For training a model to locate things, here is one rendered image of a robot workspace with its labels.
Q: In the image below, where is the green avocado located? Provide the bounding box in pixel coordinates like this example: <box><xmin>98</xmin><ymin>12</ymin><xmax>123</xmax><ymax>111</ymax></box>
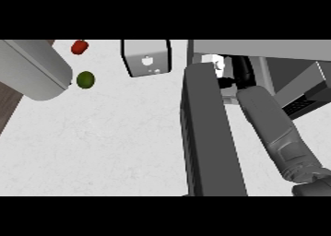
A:
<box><xmin>75</xmin><ymin>70</ymin><xmax>96</xmax><ymax>90</ymax></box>

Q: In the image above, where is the red bell pepper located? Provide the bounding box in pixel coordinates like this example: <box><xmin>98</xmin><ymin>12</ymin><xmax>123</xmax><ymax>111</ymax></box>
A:
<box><xmin>69</xmin><ymin>40</ymin><xmax>90</xmax><ymax>56</ymax></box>

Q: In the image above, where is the white milk carton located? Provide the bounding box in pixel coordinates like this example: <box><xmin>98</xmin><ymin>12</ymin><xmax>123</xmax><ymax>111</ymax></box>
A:
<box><xmin>201</xmin><ymin>53</ymin><xmax>227</xmax><ymax>78</ymax></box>

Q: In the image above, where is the dark grey microwave door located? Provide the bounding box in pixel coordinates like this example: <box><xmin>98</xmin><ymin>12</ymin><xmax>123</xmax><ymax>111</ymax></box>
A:
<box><xmin>179</xmin><ymin>62</ymin><xmax>250</xmax><ymax>197</ymax></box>

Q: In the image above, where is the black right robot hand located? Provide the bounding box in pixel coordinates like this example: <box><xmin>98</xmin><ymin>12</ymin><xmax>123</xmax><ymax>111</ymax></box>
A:
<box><xmin>216</xmin><ymin>55</ymin><xmax>256</xmax><ymax>92</ymax></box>

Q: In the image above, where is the grey microwave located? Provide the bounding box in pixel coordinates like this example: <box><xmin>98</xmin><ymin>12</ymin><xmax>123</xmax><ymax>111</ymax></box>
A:
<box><xmin>186</xmin><ymin>40</ymin><xmax>331</xmax><ymax>121</ymax></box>

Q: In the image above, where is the pale grey rounded appliance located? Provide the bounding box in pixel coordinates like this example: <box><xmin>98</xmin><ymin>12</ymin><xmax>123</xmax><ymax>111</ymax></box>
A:
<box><xmin>0</xmin><ymin>40</ymin><xmax>74</xmax><ymax>102</ymax></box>

